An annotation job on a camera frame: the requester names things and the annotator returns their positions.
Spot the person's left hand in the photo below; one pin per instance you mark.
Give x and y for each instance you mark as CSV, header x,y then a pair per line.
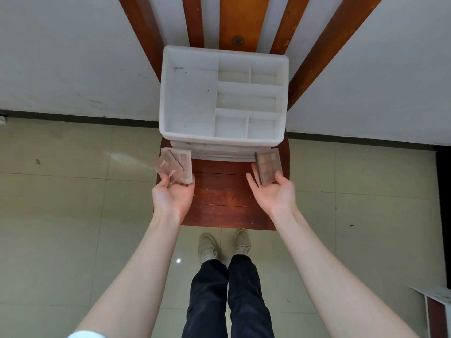
x,y
173,199

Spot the person's right hand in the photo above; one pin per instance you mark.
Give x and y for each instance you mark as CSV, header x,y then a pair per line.
x,y
276,198

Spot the person's right thumb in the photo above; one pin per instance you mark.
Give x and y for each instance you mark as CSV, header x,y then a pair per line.
x,y
279,176

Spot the person's left thumb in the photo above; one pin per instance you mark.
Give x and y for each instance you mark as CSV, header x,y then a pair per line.
x,y
165,181

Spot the person's right little finger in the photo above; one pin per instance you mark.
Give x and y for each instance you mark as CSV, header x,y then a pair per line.
x,y
252,183

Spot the small clear pink makeup palette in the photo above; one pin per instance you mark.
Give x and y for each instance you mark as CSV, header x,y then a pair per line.
x,y
169,167

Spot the brown eyeshadow palette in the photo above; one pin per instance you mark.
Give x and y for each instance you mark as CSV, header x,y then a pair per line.
x,y
268,167

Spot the clear white makeup palette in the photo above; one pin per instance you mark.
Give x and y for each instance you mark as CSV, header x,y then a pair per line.
x,y
185,161

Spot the person's right forearm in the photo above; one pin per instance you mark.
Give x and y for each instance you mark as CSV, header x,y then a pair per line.
x,y
327,278

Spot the person's left forearm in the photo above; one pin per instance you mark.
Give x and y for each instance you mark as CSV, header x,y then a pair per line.
x,y
141,278

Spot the brown wooden chair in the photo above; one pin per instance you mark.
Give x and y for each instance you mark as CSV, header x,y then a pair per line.
x,y
225,202

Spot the person's right beige sneaker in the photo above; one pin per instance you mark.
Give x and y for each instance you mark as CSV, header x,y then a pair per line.
x,y
242,242

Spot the person's beige sneaker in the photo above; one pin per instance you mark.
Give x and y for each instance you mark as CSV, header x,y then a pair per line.
x,y
242,242
208,248

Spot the person's left beige sneaker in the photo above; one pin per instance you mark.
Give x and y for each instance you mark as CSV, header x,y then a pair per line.
x,y
208,248

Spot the white plastic compartment organizer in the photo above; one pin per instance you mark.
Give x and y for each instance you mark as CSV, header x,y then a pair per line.
x,y
192,102

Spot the black trousers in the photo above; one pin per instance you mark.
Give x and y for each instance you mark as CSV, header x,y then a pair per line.
x,y
227,302

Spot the round metal chair bolt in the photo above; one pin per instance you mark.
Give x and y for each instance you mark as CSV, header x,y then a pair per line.
x,y
238,40

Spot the white shirt sleeve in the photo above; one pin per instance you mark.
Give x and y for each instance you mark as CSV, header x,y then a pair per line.
x,y
86,335

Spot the white topped red furniture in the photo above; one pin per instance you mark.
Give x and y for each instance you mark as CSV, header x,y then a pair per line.
x,y
437,306

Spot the dark door frame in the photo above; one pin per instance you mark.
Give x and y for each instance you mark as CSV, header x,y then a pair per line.
x,y
444,218

